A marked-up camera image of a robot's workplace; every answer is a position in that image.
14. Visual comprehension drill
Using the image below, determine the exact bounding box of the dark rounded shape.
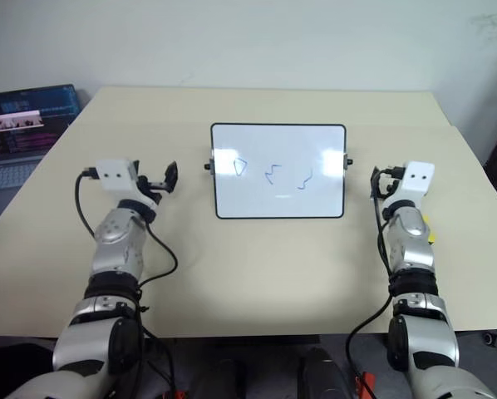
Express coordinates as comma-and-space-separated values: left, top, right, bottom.
298, 347, 360, 399

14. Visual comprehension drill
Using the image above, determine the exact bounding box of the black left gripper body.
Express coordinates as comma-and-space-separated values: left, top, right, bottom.
136, 173, 170, 205

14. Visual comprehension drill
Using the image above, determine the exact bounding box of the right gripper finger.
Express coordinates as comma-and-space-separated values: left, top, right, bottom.
369, 165, 381, 200

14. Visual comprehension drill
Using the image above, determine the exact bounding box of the black-framed whiteboard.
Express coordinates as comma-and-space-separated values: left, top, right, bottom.
202, 122, 355, 220

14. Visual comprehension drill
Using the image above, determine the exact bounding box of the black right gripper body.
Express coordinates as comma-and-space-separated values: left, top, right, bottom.
378, 167, 404, 201

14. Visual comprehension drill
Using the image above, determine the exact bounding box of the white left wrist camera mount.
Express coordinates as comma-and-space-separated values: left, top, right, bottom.
95, 157, 160, 213

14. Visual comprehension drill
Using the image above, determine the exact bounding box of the open laptop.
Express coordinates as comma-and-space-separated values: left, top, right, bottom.
0, 84, 82, 195

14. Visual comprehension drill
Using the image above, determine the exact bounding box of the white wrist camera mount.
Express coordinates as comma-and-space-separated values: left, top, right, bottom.
95, 157, 160, 213
383, 160, 436, 211

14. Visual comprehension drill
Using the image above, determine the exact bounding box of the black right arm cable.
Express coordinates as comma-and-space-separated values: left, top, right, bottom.
346, 165, 404, 399

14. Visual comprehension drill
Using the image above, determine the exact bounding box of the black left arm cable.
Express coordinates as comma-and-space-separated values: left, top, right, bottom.
76, 165, 179, 399

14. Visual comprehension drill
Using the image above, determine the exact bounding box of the black table frame bar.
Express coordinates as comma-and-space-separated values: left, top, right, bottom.
214, 334, 321, 347

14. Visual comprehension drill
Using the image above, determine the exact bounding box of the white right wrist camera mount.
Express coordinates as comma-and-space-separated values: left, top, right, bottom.
383, 160, 436, 211

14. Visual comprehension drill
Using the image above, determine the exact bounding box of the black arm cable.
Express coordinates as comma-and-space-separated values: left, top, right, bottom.
76, 165, 179, 399
346, 165, 404, 399

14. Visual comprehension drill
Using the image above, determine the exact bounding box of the red clip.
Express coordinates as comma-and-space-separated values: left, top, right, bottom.
355, 371, 376, 397

